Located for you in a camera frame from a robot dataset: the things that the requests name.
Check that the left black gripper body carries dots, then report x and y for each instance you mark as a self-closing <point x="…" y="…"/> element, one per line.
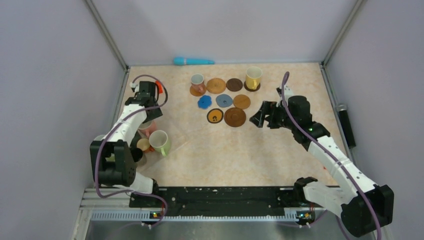
<point x="153" y="114"/>

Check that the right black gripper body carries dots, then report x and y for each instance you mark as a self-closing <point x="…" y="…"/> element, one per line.
<point x="279" y="117"/>

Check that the brown grooved coaster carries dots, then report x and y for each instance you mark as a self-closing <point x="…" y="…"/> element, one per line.
<point x="235" y="117"/>

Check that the light wooden coaster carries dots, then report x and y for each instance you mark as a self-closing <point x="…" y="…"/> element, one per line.
<point x="241" y="101"/>
<point x="196" y="93"/>

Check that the plain pink mug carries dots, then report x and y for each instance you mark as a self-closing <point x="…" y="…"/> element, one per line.
<point x="148" y="128"/>

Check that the dark wooden coaster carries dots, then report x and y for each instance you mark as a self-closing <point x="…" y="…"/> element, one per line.
<point x="234" y="84"/>
<point x="251" y="90"/>

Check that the grey silicone coaster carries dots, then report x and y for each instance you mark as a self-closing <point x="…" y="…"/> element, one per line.
<point x="224" y="100"/>

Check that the brown paw print coaster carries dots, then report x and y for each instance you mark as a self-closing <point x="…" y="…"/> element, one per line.
<point x="215" y="116"/>

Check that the yellow mug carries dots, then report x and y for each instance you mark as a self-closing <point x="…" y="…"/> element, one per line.
<point x="253" y="77"/>

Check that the light green mug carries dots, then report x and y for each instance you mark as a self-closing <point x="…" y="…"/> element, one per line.
<point x="161" y="142"/>

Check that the pink printed mug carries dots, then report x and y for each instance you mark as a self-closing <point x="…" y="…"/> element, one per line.
<point x="198" y="83"/>

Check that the woven rattan coaster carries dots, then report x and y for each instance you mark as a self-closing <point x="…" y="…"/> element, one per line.
<point x="216" y="85"/>

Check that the blue flower coaster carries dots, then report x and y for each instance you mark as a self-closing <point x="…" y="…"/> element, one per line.
<point x="204" y="102"/>

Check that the black microphone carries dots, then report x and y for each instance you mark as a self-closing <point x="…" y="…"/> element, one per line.
<point x="342" y="111"/>

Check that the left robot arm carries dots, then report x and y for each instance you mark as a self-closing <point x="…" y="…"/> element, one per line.
<point x="114" y="157"/>

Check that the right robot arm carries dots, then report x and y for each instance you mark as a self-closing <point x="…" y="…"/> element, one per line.
<point x="361" y="205"/>

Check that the small orange cup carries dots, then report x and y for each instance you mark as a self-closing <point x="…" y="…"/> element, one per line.
<point x="144" y="145"/>

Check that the red block near cups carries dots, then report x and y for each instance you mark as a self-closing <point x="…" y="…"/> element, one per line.
<point x="159" y="87"/>

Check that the turquoise microphone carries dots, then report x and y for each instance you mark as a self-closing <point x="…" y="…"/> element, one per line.
<point x="183" y="61"/>

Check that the brown mug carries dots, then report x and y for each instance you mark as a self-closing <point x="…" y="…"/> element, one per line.
<point x="139" y="157"/>

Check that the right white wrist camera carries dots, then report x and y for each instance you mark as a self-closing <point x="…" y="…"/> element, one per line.
<point x="285" y="93"/>

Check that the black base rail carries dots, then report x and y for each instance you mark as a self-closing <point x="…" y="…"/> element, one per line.
<point x="229" y="204"/>

